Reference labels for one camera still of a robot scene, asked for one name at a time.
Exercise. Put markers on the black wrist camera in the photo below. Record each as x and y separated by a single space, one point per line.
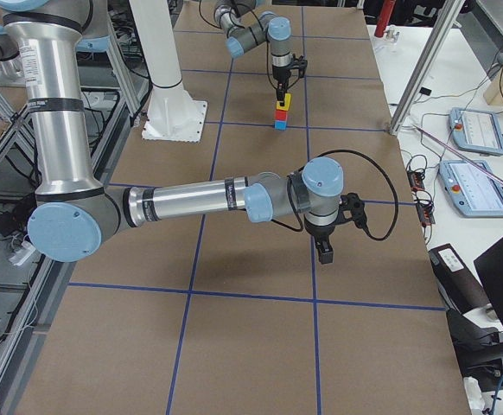
298 64
352 208

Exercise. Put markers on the far blue teach pendant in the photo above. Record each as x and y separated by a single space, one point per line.
476 131

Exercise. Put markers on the blue teach pendant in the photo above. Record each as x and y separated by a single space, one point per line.
472 193
476 131

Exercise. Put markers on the blue cube block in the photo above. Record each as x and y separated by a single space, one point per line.
280 125

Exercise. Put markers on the metal reacher grabber stick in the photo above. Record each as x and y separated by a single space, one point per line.
465 159

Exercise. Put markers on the near blue teach pendant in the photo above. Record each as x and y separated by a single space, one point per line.
472 193

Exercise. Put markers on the yellow cube block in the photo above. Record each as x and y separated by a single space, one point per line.
284 105

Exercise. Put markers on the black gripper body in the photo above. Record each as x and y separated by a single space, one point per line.
279 74
321 233

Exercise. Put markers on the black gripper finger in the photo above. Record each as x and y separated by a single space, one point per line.
281 89
325 252

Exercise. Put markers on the white camera stand pillar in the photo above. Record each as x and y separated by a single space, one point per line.
172 113

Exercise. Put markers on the aluminium frame post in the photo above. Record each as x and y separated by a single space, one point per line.
444 23

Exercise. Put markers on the red cube block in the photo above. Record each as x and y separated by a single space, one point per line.
281 115

